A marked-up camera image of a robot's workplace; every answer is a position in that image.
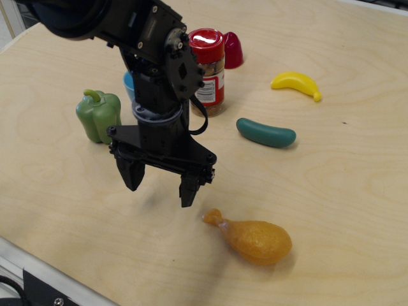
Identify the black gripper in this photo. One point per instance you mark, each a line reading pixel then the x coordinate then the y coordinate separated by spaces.
pixel 164 143

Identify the dark green toy cucumber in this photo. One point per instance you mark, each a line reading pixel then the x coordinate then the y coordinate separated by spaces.
pixel 264 134

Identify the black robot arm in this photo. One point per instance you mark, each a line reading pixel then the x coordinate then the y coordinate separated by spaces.
pixel 155 48

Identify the blue plastic cup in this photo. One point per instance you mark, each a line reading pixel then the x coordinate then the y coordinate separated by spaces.
pixel 129 85

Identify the magenta plastic cup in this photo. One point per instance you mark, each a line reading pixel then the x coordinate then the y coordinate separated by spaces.
pixel 234 57

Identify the green toy bell pepper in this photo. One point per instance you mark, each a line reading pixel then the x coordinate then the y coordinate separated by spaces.
pixel 97 111

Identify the orange toy chicken drumstick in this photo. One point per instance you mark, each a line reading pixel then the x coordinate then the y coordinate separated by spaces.
pixel 258 242

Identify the red-lidded spice jar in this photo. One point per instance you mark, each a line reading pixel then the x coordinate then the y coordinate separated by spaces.
pixel 208 46

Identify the yellow toy banana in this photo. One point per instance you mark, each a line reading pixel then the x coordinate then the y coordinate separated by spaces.
pixel 297 81

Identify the black corner bracket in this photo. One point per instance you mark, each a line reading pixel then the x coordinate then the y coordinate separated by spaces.
pixel 41 293

